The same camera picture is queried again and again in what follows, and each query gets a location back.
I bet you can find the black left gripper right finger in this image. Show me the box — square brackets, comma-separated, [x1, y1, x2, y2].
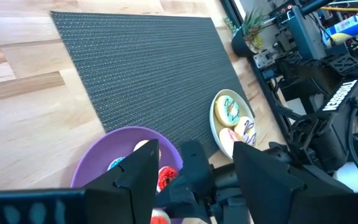
[232, 141, 354, 224]

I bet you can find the pink iced donut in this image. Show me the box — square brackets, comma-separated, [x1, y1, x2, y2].
[218, 127, 242, 158]

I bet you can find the cream plate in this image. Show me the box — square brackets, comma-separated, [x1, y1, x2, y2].
[209, 88, 257, 160]

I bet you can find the teal iced donut, chocolate drizzle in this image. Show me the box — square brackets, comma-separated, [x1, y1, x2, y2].
[214, 95, 241, 128]

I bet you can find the grey control box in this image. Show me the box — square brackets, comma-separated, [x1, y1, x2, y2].
[286, 5, 321, 60]

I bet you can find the red and white donut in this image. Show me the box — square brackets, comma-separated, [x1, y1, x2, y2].
[150, 208, 172, 224]

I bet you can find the white iced donut, purple drizzle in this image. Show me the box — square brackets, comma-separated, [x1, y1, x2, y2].
[233, 116, 257, 147]

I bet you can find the dark grey woven placemat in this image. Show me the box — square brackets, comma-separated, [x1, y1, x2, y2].
[50, 11, 255, 159]

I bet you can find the red iced donut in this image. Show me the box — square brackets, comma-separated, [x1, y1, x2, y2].
[157, 166, 179, 192]

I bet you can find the plain beige donut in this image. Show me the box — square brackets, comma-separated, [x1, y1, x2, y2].
[133, 139, 162, 160]

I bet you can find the purple bowl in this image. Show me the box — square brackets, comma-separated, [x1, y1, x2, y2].
[70, 126, 185, 224]

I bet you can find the blue and white bottle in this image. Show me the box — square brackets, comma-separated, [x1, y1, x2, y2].
[321, 11, 358, 48]

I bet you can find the potted plant, black pot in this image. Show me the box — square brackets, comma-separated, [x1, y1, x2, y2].
[224, 7, 272, 58]

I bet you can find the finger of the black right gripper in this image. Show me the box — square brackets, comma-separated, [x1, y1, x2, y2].
[154, 174, 213, 224]
[180, 140, 214, 195]

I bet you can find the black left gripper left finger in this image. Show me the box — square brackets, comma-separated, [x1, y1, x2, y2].
[84, 139, 160, 224]

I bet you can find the blue sprinkled donut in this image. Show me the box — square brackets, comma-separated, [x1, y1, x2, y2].
[106, 156, 126, 171]

